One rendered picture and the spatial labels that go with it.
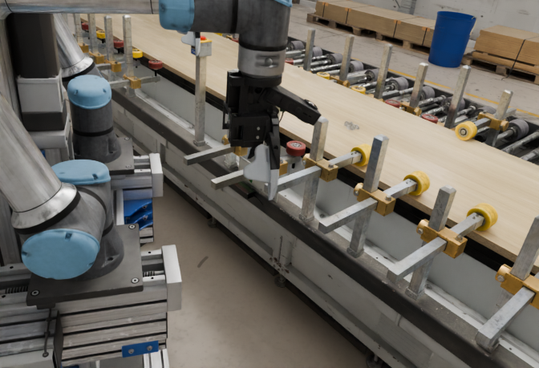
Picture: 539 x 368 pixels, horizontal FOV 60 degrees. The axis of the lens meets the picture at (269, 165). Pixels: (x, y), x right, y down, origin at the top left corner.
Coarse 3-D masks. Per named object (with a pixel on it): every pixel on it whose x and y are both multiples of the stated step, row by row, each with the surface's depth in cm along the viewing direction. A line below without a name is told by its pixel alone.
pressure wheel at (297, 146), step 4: (288, 144) 192; (292, 144) 193; (296, 144) 192; (300, 144) 194; (304, 144) 194; (288, 148) 191; (292, 148) 190; (296, 148) 190; (300, 148) 190; (304, 148) 191; (288, 152) 192; (292, 152) 190; (296, 152) 190; (300, 152) 191; (304, 152) 193; (292, 164) 197
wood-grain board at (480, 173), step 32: (160, 32) 338; (192, 64) 278; (224, 64) 284; (288, 64) 296; (224, 96) 237; (320, 96) 249; (352, 96) 254; (288, 128) 208; (384, 128) 218; (416, 128) 222; (384, 160) 189; (416, 160) 191; (448, 160) 194; (480, 160) 197; (512, 160) 200; (480, 192) 173; (512, 192) 175; (448, 224) 156; (512, 224) 155; (512, 256) 142
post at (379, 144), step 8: (376, 136) 144; (384, 136) 144; (376, 144) 145; (384, 144) 144; (376, 152) 146; (384, 152) 147; (368, 160) 149; (376, 160) 146; (368, 168) 150; (376, 168) 148; (368, 176) 151; (376, 176) 150; (368, 184) 151; (376, 184) 152; (360, 216) 158; (368, 216) 158; (360, 224) 159; (368, 224) 161; (360, 232) 160; (352, 240) 164; (360, 240) 161; (352, 248) 165; (360, 248) 164
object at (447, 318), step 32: (128, 96) 275; (160, 128) 250; (224, 160) 218; (256, 192) 197; (288, 224) 186; (352, 256) 165; (384, 288) 155; (416, 320) 148; (448, 320) 142; (480, 352) 133
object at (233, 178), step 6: (282, 156) 192; (288, 156) 193; (294, 156) 193; (300, 156) 195; (288, 162) 192; (294, 162) 194; (228, 174) 176; (234, 174) 176; (240, 174) 176; (216, 180) 171; (222, 180) 171; (228, 180) 173; (234, 180) 175; (240, 180) 177; (216, 186) 170; (222, 186) 172
